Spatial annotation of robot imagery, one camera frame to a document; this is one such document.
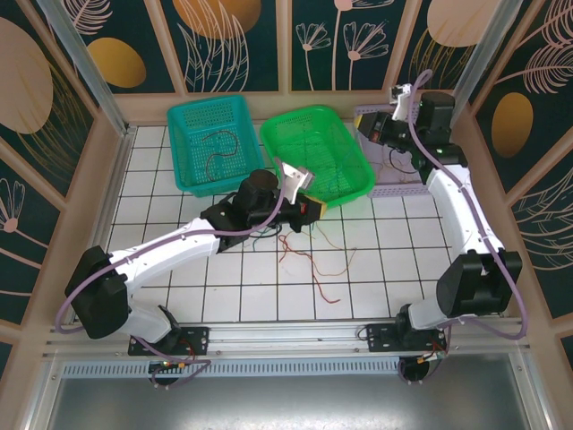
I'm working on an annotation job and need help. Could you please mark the thin yellow cable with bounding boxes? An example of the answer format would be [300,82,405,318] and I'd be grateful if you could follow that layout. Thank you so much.
[375,159,424,185]

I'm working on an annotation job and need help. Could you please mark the thin dark brown cable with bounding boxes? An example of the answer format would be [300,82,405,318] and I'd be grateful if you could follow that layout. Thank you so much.
[200,129,239,179]

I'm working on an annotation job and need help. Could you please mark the thin red cable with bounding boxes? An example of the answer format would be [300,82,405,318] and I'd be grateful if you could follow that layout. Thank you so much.
[277,232,342,306]

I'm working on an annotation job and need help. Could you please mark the teal plastic basket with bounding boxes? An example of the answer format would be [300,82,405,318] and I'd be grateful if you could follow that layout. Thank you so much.
[167,94,266,198]

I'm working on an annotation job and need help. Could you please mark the green plastic basket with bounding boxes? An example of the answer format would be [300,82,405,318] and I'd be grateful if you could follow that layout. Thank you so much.
[259,104,377,211]

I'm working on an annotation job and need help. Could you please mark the lavender plastic basket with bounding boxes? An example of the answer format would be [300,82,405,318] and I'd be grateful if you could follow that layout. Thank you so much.
[353,105,449,200]

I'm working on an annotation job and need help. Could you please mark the grey metal sheet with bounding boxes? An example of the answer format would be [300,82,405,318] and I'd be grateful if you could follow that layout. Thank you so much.
[24,357,556,430]

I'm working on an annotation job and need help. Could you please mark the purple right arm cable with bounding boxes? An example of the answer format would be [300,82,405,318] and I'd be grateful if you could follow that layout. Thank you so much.
[397,69,527,387]

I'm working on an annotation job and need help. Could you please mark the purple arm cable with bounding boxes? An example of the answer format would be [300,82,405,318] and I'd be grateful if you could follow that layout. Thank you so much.
[56,159,295,391]
[397,69,527,387]

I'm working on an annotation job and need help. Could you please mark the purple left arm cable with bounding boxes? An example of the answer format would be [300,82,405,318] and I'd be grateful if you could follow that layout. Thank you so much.
[56,159,295,391]

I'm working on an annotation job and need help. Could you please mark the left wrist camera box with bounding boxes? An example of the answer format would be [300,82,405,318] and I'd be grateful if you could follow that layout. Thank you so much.
[279,161,317,205]

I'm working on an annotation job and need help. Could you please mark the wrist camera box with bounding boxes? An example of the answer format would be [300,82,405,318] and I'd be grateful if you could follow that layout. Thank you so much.
[279,161,317,205]
[389,82,424,122]

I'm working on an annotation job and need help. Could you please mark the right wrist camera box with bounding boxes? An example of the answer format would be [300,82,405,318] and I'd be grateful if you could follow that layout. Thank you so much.
[389,82,424,122]

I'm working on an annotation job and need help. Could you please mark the black right gripper wire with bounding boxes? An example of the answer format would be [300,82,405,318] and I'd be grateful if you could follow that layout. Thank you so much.
[388,147,422,176]

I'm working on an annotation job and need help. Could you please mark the aluminium corner post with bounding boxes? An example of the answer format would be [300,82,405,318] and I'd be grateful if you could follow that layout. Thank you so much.
[35,0,138,138]
[451,0,530,108]

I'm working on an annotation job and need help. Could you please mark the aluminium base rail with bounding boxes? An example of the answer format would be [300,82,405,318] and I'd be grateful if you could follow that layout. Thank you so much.
[42,322,532,359]

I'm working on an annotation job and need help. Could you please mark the aluminium side rail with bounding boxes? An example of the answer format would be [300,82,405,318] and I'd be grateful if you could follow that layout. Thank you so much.
[66,125,137,326]

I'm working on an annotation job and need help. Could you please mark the grey slotted cable duct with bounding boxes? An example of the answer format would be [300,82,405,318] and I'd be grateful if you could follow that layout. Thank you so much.
[60,360,404,381]

